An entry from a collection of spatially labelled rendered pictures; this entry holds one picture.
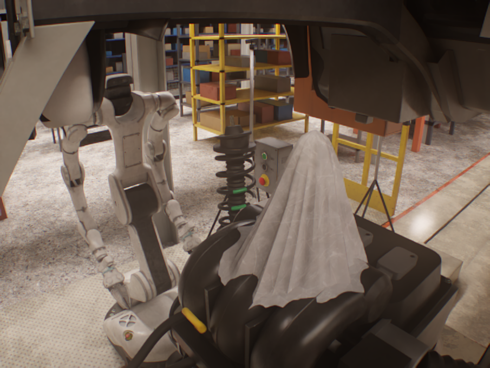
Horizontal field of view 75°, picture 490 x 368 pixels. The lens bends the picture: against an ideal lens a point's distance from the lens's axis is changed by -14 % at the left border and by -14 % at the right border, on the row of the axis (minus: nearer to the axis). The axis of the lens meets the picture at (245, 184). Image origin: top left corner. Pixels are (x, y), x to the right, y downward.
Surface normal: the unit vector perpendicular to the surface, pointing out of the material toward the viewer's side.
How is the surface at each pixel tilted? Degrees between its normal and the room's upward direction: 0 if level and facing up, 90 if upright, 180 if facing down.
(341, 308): 42
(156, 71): 90
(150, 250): 70
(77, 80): 99
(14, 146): 91
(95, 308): 0
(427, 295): 79
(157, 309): 0
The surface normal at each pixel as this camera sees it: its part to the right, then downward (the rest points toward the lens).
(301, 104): -0.78, 0.26
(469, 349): 0.00, -0.91
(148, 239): 0.65, -0.04
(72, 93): 0.62, 0.46
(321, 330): 0.17, -0.34
